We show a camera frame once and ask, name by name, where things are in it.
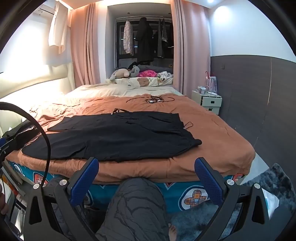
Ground white hanging shirt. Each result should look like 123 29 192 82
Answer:
48 2 70 55

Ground bear print pillow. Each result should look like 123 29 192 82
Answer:
105 76 174 88

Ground grey hanging garments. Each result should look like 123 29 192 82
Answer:
157 19 170 58

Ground floral hanging garment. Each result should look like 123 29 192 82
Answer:
123 20 134 55

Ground black pants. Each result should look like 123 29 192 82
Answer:
22 108 202 163

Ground brown blanket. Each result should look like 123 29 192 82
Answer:
6 94 256 183

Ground white nightstand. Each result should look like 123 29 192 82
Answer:
191 90 222 115

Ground pink cloth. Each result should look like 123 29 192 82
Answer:
136 71 158 78

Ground cream padded headboard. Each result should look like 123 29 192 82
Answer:
0 62 75 139

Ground white air conditioner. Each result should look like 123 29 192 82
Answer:
32 6 57 15

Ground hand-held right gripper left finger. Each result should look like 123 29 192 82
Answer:
23 157 102 241

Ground person's left hand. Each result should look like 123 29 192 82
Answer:
0 192 10 215

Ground black hanging coat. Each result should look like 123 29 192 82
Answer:
135 17 154 65

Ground pile of dark clothes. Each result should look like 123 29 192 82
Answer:
2 123 38 149

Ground blue printed bed sheet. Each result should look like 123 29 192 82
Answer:
8 160 245 214

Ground tangled black cord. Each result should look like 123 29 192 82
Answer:
127 95 175 104

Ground striped gift bag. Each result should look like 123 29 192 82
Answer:
205 72 218 93

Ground person's leg in grey trousers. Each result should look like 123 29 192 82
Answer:
95 178 170 241

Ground grey stuffed toy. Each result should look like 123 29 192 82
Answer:
129 65 141 78

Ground grey shaggy rug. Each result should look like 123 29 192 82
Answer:
166 163 295 241

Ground thick black cable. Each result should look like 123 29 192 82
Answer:
0 102 51 186

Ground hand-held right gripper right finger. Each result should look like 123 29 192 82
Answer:
194 157 272 241

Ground white patterned cloth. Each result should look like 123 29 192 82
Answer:
157 72 173 81

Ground pink curtain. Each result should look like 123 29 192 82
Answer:
70 2 109 90
171 0 212 95

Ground beige stuffed toy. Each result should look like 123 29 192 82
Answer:
110 68 131 81

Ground person's bare foot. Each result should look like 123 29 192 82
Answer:
168 226 178 241

